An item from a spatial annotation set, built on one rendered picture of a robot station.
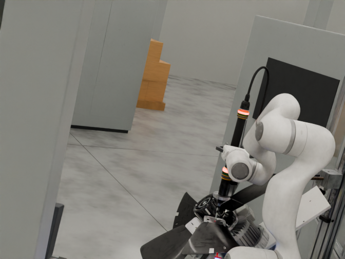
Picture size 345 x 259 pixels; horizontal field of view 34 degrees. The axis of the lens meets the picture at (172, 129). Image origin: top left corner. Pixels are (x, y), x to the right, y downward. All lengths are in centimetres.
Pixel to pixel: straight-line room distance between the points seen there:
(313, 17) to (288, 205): 687
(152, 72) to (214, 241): 837
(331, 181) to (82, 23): 237
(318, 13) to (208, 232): 636
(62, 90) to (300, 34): 443
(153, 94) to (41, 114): 1020
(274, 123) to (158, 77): 902
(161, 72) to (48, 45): 1017
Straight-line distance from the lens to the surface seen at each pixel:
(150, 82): 1049
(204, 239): 220
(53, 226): 198
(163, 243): 245
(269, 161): 193
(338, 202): 280
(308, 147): 159
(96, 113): 804
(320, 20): 839
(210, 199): 241
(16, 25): 38
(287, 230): 162
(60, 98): 38
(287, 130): 156
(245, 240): 240
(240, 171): 196
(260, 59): 511
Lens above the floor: 201
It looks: 13 degrees down
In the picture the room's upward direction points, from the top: 13 degrees clockwise
